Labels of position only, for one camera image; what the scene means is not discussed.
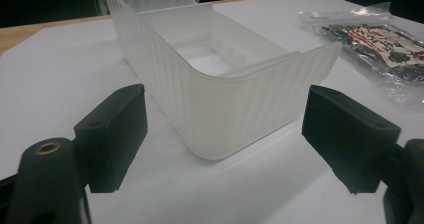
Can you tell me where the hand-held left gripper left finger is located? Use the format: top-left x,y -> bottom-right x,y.
73,83 -> 149,194

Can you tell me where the translucent white plastic bin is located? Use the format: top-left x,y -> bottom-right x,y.
99,0 -> 343,161

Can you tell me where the clear plastic snack packet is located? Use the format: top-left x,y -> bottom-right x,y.
296,1 -> 424,113

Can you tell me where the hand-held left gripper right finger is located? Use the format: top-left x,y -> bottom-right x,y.
301,84 -> 402,195

